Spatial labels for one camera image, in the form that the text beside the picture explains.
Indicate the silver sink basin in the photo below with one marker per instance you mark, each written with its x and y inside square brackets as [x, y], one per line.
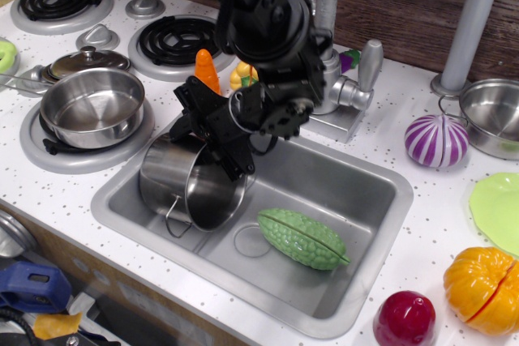
[364, 203]

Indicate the orange carrot toy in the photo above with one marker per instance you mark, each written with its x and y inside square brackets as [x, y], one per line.
[205, 70]

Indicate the steel bowl on burner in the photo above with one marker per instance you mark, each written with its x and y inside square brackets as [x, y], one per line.
[94, 108]

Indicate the yellow bell pepper toy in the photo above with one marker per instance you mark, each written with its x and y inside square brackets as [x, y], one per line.
[243, 75]

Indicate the silver round oven knob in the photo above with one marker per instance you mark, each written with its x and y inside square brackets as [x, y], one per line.
[15, 238]

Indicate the stove burner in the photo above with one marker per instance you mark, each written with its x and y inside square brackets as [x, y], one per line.
[55, 17]
[166, 48]
[32, 138]

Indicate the orange pumpkin toy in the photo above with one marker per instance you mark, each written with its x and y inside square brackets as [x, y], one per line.
[481, 287]

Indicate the purple striped onion toy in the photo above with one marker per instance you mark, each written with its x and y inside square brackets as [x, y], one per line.
[436, 141]

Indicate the blue clamp tool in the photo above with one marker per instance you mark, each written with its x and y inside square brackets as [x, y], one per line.
[34, 288]

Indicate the yellow tape piece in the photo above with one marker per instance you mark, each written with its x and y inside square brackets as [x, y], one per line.
[50, 326]

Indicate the silver stove knob upper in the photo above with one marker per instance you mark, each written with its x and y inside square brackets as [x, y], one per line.
[144, 9]

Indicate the steel pot lid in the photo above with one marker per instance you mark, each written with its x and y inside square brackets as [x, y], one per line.
[88, 57]

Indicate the stainless steel pot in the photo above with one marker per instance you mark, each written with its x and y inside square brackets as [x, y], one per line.
[181, 181]

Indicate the light green plate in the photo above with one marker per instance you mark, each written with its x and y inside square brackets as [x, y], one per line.
[494, 208]

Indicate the red apple toy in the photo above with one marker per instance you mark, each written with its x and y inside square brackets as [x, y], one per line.
[405, 318]

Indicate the purple eggplant toy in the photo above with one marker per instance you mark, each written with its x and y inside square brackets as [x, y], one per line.
[349, 59]

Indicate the silver toy faucet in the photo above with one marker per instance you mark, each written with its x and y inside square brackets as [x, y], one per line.
[345, 100]

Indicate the silver stove knob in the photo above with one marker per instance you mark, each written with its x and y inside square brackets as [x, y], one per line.
[99, 37]
[144, 9]

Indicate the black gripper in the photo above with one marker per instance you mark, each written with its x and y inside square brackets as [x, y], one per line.
[206, 115]

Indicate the green bitter melon toy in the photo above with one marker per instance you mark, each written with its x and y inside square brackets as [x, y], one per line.
[303, 239]

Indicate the steel ladle spoon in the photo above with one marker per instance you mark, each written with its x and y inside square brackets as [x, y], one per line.
[31, 83]

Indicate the back left stove burner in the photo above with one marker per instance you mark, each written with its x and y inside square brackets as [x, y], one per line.
[55, 17]

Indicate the green toy at left edge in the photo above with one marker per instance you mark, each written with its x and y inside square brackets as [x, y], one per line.
[9, 55]

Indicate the silver stove knob lower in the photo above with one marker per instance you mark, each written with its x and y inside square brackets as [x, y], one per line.
[99, 37]

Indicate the steel bowl at right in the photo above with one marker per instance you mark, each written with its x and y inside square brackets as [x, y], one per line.
[489, 112]

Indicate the grey vertical pole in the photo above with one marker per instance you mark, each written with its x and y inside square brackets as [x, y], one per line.
[468, 34]

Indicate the back right stove burner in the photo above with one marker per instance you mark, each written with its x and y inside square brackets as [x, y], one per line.
[166, 48]

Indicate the front stove burner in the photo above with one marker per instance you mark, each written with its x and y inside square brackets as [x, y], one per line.
[32, 138]

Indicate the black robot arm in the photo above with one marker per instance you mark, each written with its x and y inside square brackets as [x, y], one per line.
[279, 39]

